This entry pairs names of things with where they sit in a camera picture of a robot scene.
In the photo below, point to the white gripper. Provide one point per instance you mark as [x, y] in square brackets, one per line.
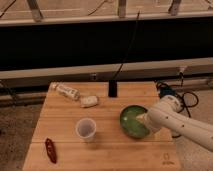
[142, 118]

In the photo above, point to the green ceramic bowl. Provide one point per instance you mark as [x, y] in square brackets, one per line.
[130, 125]

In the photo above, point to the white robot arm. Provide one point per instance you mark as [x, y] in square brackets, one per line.
[164, 113]

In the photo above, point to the black box on table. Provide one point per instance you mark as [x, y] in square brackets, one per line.
[112, 88]

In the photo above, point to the clear plastic bottle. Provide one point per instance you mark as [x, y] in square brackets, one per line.
[66, 91]

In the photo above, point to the red chili pepper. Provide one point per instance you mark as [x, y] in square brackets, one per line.
[50, 149]

